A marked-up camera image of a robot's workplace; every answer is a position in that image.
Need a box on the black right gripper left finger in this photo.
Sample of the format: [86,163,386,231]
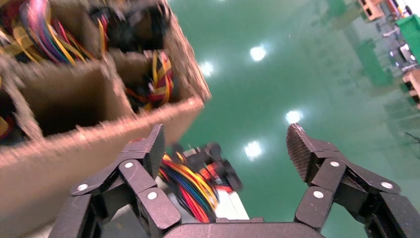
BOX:
[48,124,183,238]

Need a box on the white frame pipe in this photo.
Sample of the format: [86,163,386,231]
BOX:
[211,188,250,221]

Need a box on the pink purple wire bundle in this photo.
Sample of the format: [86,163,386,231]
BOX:
[0,0,98,64]

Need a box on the brown pulp divided box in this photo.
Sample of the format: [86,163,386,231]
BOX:
[0,0,212,231]

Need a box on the red yellow black wire bundle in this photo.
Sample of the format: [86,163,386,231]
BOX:
[159,143,237,224]
[126,51,175,113]

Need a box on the black pipe joint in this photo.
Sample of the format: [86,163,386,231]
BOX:
[213,157,244,193]

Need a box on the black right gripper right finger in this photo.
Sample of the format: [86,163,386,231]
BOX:
[286,123,420,238]

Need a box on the green plastic bin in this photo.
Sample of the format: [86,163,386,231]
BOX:
[395,14,420,63]

